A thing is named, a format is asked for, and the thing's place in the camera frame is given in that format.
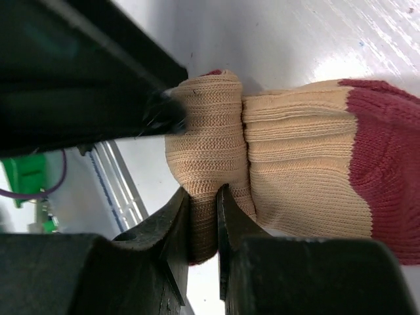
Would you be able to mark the green circuit board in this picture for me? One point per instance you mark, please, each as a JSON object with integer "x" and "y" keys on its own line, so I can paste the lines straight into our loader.
{"x": 25, "y": 192}

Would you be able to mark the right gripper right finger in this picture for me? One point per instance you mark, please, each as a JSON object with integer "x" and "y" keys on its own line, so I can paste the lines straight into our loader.
{"x": 264, "y": 274}

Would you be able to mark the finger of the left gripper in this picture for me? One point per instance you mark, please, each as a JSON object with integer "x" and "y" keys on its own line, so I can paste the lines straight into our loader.
{"x": 77, "y": 49}
{"x": 45, "y": 116}

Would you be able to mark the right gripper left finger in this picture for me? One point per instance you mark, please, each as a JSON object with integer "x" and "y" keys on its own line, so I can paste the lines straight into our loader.
{"x": 142, "y": 271}

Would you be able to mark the beige maroon striped sock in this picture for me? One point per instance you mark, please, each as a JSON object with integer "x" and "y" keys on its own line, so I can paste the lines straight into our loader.
{"x": 331, "y": 159}

